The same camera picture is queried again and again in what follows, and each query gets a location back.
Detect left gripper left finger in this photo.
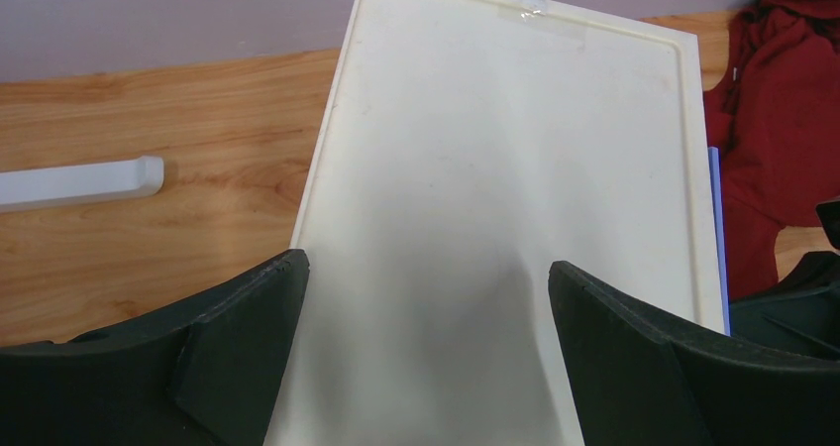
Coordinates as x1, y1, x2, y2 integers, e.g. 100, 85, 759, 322
1, 249, 309, 445

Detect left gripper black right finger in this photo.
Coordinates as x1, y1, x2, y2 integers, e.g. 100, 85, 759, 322
548, 261, 839, 445

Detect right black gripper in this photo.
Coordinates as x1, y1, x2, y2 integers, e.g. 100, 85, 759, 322
729, 198, 839, 358

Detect blue purple drawer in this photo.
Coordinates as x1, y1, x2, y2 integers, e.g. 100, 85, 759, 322
707, 147, 731, 336

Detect white mini drawer cabinet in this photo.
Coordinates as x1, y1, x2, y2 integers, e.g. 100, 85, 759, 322
266, 0, 724, 445

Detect red cloth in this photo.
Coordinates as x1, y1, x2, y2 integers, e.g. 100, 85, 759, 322
703, 0, 839, 300

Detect metal clothes rack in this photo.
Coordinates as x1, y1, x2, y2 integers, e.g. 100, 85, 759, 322
1, 156, 164, 213

